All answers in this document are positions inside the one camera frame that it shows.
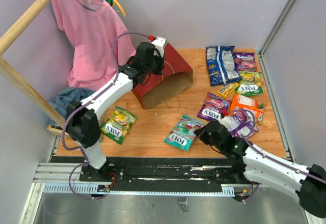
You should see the teal mint snack packet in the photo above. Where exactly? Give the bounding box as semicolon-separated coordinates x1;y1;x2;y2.
164;115;204;151

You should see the red paper bag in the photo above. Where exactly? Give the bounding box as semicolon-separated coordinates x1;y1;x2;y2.
132;44;193;109

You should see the purple snack packet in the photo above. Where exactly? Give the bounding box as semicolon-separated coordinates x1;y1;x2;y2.
233;52;257;72
197;93;231;122
228;109;259;139

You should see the orange snack packet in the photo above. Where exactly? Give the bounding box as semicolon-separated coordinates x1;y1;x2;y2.
230;94;266;125

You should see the yellow M&M's packet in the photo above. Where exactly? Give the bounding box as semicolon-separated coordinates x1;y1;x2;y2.
217;82;239;98

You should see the green snack packet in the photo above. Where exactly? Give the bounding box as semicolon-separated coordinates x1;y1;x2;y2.
101;106;138;145
236;71;263;96

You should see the blue Doritos chip bag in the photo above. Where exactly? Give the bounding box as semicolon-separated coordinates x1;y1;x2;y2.
205;46;242;87

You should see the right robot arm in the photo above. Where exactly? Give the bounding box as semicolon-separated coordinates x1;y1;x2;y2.
194;119;325;218

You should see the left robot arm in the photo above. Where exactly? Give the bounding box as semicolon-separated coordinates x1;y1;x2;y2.
63;37;167;181

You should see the pink t-shirt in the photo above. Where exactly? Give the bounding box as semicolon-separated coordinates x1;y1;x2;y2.
51;0;135;91

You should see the blue cloth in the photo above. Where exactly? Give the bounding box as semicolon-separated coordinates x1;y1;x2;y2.
49;87;95;119

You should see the wooden clothes rack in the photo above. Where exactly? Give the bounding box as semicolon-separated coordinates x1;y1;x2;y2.
1;0;73;134

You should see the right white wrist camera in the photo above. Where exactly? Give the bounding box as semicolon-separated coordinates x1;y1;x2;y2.
220;110;235;131

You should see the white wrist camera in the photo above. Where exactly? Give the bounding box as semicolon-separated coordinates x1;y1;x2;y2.
220;110;235;131
148;35;168;58

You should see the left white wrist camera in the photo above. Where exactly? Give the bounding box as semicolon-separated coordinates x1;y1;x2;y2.
148;35;168;58

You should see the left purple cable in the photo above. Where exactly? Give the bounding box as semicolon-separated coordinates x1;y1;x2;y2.
61;32;151;201

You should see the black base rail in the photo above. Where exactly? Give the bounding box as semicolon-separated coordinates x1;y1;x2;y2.
35;155;314;197

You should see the aluminium frame post right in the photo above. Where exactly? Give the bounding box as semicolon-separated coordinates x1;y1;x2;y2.
259;0;297;56

